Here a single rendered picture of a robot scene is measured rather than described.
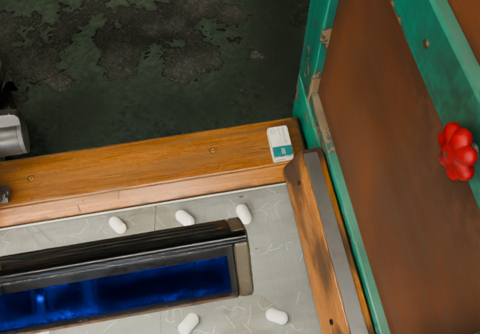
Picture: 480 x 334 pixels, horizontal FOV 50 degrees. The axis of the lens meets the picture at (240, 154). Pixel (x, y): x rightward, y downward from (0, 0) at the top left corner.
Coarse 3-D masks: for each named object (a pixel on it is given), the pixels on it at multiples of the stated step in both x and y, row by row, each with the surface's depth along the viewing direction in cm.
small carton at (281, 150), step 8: (272, 128) 91; (280, 128) 91; (272, 136) 90; (280, 136) 90; (288, 136) 90; (272, 144) 90; (280, 144) 90; (288, 144) 90; (272, 152) 90; (280, 152) 89; (288, 152) 89; (280, 160) 90; (288, 160) 90
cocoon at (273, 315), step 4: (272, 308) 79; (268, 312) 79; (272, 312) 79; (276, 312) 79; (280, 312) 79; (284, 312) 79; (268, 316) 79; (272, 316) 79; (276, 316) 78; (280, 316) 78; (284, 316) 79; (272, 320) 79; (276, 320) 79; (280, 320) 78; (284, 320) 78
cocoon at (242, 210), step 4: (240, 204) 88; (236, 208) 87; (240, 208) 87; (244, 208) 87; (236, 212) 87; (240, 212) 87; (244, 212) 86; (248, 212) 87; (240, 216) 86; (244, 216) 86; (248, 216) 86; (244, 220) 86; (248, 220) 86
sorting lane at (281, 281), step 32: (256, 192) 90; (288, 192) 90; (32, 224) 87; (64, 224) 87; (96, 224) 87; (128, 224) 87; (160, 224) 87; (256, 224) 87; (288, 224) 87; (256, 256) 85; (288, 256) 85; (256, 288) 82; (288, 288) 82; (128, 320) 80; (160, 320) 80; (224, 320) 80; (256, 320) 80; (288, 320) 80
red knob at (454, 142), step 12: (444, 132) 37; (456, 132) 36; (468, 132) 35; (444, 144) 37; (456, 144) 36; (468, 144) 35; (444, 156) 37; (456, 156) 36; (468, 156) 35; (456, 168) 36; (468, 168) 36; (456, 180) 37; (468, 180) 36
